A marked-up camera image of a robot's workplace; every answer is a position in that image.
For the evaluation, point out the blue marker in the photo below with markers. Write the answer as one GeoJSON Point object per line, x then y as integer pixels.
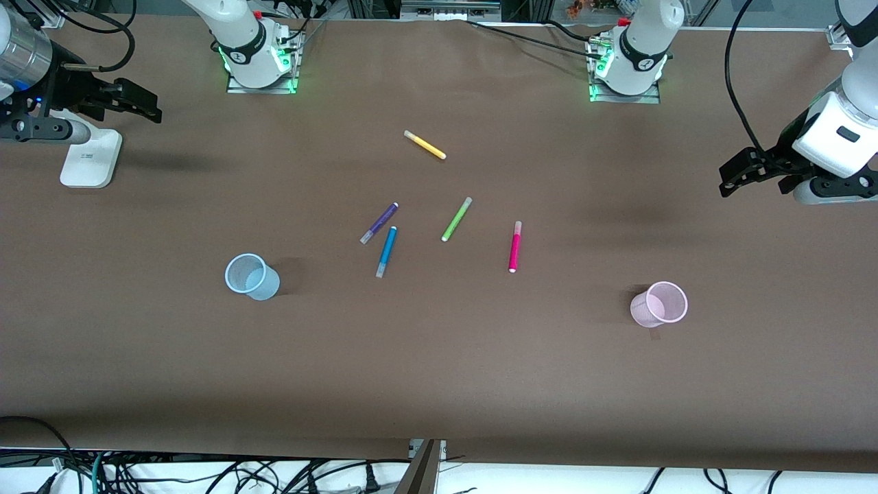
{"type": "Point", "coordinates": [386, 252]}

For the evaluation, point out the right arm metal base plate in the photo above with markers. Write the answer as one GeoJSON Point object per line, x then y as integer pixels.
{"type": "Point", "coordinates": [288, 75]}

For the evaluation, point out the pink plastic cup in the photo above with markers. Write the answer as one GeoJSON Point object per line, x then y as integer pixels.
{"type": "Point", "coordinates": [660, 305]}

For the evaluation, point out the blue plastic cup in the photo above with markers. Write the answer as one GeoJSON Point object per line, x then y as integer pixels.
{"type": "Point", "coordinates": [254, 278]}

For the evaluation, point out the purple marker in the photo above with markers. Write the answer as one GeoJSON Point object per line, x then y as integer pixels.
{"type": "Point", "coordinates": [379, 223]}

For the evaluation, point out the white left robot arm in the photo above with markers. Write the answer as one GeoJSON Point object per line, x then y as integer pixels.
{"type": "Point", "coordinates": [645, 41]}

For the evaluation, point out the green marker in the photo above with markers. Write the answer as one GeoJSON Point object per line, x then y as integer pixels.
{"type": "Point", "coordinates": [457, 219]}

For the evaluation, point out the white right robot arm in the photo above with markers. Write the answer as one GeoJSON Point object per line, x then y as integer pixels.
{"type": "Point", "coordinates": [240, 34]}

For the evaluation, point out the grey metal post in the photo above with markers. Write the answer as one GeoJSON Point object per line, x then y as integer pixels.
{"type": "Point", "coordinates": [420, 470]}

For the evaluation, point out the aluminium corner extrusion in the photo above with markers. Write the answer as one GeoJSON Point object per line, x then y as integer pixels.
{"type": "Point", "coordinates": [838, 38]}

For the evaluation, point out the white desk lamp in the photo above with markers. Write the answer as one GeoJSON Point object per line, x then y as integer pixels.
{"type": "Point", "coordinates": [90, 159]}

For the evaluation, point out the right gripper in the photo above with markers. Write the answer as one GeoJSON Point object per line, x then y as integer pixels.
{"type": "Point", "coordinates": [67, 88]}

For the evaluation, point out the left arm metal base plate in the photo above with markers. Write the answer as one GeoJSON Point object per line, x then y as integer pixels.
{"type": "Point", "coordinates": [651, 97]}

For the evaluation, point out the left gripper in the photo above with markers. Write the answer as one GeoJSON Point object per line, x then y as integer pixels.
{"type": "Point", "coordinates": [780, 158]}

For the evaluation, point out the pink marker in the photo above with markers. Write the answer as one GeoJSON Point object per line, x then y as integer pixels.
{"type": "Point", "coordinates": [515, 247]}

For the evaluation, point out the yellow marker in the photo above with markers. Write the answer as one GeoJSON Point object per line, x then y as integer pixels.
{"type": "Point", "coordinates": [425, 145]}

